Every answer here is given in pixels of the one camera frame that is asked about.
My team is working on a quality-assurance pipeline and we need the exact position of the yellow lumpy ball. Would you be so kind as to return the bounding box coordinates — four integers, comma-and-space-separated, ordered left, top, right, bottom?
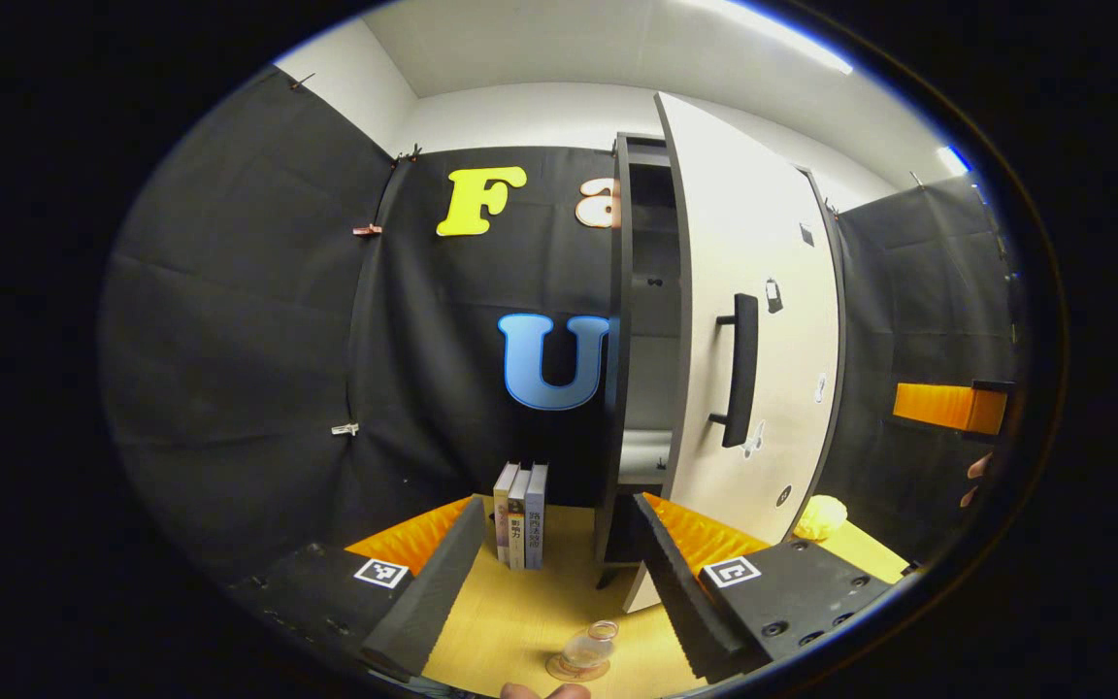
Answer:
792, 495, 849, 542

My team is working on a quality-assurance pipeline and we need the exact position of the white cabinet door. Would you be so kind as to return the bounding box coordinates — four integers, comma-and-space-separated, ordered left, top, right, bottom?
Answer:
622, 92, 843, 615

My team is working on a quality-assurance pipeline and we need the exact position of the beige book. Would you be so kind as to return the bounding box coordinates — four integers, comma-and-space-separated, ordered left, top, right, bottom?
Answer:
493, 462, 519, 567

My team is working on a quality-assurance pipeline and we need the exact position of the clear glass bottle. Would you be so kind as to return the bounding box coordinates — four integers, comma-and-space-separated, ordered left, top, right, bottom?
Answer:
559, 619, 620, 673

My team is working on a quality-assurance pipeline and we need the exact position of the grey blue book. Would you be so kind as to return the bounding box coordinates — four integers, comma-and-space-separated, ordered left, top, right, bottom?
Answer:
525, 463, 549, 571

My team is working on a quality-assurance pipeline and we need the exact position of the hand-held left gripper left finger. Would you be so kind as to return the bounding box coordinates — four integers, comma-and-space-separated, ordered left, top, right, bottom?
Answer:
229, 495, 488, 682

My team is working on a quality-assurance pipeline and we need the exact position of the long ceiling light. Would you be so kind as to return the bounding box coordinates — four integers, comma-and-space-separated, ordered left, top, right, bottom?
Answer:
685, 0, 853, 75

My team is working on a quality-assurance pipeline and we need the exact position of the white and black book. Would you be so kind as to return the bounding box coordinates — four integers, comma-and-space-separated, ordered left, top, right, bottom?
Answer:
508, 468, 532, 571

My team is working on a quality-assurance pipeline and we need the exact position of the dark grey cabinet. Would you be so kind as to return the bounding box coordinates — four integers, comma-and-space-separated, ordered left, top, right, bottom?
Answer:
594, 132, 851, 591

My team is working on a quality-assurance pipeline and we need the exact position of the black door handle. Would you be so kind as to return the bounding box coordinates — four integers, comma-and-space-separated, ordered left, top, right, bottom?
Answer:
708, 293, 760, 449

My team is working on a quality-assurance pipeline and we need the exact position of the black backdrop cloth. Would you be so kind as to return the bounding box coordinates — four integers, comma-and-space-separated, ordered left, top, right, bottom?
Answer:
101, 66, 1021, 583

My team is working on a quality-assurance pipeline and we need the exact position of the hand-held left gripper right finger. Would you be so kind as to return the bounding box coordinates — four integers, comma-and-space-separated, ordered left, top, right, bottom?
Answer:
630, 492, 898, 685

